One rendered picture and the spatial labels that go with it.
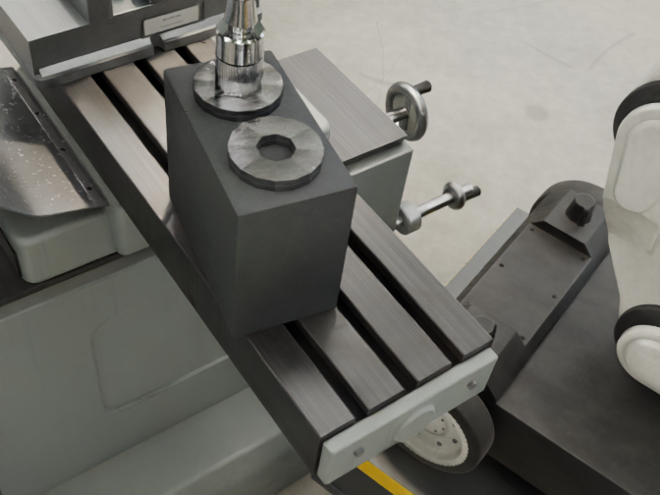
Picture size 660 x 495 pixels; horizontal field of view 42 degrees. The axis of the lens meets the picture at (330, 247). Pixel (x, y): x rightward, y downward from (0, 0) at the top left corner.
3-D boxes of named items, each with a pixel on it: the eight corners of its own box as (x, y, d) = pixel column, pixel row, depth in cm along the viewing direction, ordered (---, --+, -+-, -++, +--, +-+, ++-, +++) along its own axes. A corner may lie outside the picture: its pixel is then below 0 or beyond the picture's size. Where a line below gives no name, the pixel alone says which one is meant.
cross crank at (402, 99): (400, 110, 174) (411, 63, 165) (437, 145, 168) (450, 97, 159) (336, 136, 167) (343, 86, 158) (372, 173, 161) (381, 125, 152)
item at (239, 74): (268, 93, 86) (271, 46, 81) (223, 101, 84) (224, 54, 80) (252, 65, 88) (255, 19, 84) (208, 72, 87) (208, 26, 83)
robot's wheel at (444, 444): (478, 472, 140) (511, 408, 125) (463, 494, 138) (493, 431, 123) (378, 402, 147) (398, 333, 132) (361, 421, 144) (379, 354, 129)
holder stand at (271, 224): (263, 174, 107) (272, 37, 92) (338, 308, 94) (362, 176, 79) (168, 195, 103) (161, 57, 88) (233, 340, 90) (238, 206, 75)
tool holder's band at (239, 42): (271, 46, 81) (272, 37, 81) (224, 54, 80) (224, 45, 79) (255, 19, 84) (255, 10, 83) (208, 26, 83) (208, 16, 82)
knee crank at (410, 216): (467, 185, 175) (473, 163, 171) (486, 203, 172) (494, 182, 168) (381, 224, 165) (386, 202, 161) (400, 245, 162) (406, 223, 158)
